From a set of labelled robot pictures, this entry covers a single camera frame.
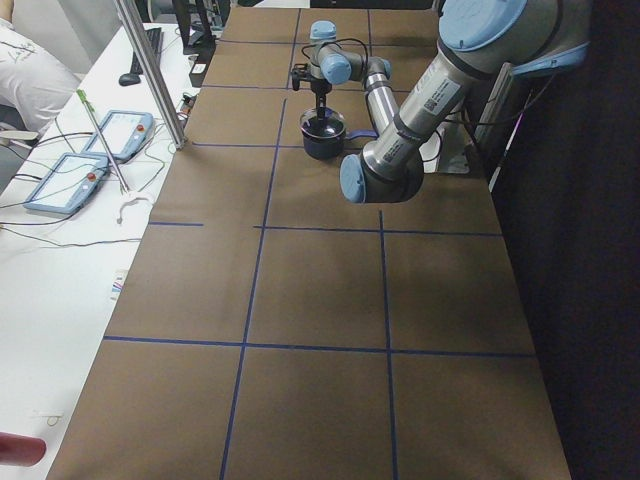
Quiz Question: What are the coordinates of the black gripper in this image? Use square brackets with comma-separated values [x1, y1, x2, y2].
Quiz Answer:
[310, 79, 331, 123]

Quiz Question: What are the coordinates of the glass pot lid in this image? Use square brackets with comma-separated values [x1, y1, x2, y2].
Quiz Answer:
[299, 108, 346, 141]

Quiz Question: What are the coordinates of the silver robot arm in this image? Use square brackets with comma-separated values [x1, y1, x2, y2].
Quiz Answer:
[292, 1, 592, 203]

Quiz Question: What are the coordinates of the dark blue saucepan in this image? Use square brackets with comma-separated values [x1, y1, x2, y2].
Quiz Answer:
[299, 108, 378, 160]

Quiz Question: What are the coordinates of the black keyboard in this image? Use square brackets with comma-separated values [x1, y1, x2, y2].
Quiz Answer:
[130, 27, 163, 75]

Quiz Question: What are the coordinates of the black computer mouse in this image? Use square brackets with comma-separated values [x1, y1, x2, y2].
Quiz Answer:
[118, 73, 141, 87]

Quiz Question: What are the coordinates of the far blue teach pendant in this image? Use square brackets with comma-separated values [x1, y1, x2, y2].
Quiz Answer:
[100, 110, 154, 164]

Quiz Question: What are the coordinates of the blue teach pendant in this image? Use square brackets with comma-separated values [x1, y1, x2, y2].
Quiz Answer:
[100, 110, 154, 164]
[24, 153, 109, 215]

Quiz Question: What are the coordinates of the metal rod with green tip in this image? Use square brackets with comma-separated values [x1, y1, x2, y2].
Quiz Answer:
[76, 89, 131, 194]

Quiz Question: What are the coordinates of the white plastic hook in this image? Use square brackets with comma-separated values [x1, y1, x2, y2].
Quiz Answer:
[116, 191, 155, 225]

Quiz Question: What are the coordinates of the near blue teach pendant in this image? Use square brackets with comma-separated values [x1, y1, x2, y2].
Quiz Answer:
[24, 153, 109, 215]

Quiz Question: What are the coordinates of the person in white shirt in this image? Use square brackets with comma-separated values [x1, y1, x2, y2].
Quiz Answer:
[1, 19, 80, 135]

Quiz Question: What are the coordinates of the red cylinder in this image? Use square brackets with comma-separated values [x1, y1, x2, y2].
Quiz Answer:
[0, 432, 47, 467]

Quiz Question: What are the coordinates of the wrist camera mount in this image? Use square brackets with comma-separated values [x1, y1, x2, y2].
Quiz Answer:
[290, 63, 313, 91]

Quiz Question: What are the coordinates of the white pole base bracket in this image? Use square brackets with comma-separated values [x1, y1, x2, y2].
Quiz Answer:
[419, 122, 470, 175]

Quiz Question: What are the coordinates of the aluminium frame post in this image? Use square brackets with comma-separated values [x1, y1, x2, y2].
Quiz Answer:
[114, 0, 186, 150]

